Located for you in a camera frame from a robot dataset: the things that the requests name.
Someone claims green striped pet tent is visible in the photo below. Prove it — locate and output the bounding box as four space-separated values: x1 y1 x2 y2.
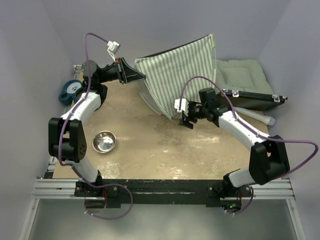
134 34 217 120

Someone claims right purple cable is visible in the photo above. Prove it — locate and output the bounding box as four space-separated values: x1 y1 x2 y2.
179 75 320 216

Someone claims teal pet feeder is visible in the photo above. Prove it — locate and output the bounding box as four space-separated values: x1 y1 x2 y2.
58 79 83 106

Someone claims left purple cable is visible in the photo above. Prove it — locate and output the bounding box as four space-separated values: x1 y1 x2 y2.
58 32 133 221

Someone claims black carrying case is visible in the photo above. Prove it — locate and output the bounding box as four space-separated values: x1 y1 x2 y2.
223 89 288 111

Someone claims aluminium frame rail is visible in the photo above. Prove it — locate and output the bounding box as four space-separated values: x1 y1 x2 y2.
31 178 78 200

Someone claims purple cable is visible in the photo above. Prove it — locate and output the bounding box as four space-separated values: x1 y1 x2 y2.
179 75 320 216
58 32 133 221

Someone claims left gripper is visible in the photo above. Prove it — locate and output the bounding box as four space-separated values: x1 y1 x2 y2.
98 58 146 85

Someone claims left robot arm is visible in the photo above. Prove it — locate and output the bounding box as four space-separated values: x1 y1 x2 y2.
48 57 146 196

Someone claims green checked cushion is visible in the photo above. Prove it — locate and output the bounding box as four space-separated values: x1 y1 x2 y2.
216 59 274 95

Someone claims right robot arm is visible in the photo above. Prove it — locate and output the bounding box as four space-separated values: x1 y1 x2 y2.
174 87 290 197

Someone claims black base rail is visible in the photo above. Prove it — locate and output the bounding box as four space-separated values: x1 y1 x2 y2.
74 179 251 208

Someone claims white plastic tube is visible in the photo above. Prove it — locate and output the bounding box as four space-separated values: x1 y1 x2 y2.
234 107 276 126

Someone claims steel pet bowl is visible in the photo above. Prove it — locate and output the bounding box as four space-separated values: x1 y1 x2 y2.
92 130 117 153

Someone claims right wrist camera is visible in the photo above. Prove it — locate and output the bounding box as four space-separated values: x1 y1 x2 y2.
174 98 189 120

